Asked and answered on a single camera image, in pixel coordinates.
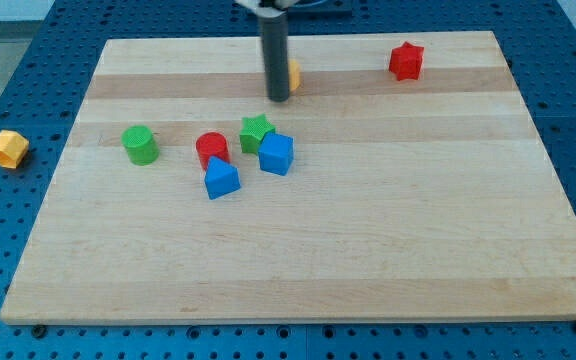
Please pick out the yellow heart block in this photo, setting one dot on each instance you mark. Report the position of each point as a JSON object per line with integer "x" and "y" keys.
{"x": 294, "y": 70}

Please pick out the blue cube block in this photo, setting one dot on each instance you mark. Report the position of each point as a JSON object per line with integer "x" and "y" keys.
{"x": 276, "y": 153}

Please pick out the green star block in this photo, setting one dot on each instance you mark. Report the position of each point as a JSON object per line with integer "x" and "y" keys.
{"x": 253, "y": 132}

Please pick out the blue triangular prism block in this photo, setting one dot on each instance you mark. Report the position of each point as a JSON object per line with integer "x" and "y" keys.
{"x": 221, "y": 178}

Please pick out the red cylinder block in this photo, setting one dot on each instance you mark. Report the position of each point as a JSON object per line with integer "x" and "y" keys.
{"x": 212, "y": 144}

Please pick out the wooden board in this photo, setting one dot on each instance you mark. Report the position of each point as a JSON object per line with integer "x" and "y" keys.
{"x": 429, "y": 200}

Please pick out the green cylinder block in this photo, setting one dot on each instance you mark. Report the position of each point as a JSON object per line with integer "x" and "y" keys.
{"x": 140, "y": 145}

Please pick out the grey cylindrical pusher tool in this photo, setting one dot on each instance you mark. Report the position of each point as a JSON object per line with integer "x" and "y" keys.
{"x": 273, "y": 30}

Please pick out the red star block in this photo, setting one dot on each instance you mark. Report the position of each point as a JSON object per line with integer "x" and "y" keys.
{"x": 406, "y": 61}

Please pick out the yellow hexagon block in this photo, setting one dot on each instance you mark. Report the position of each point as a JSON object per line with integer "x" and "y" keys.
{"x": 13, "y": 148}

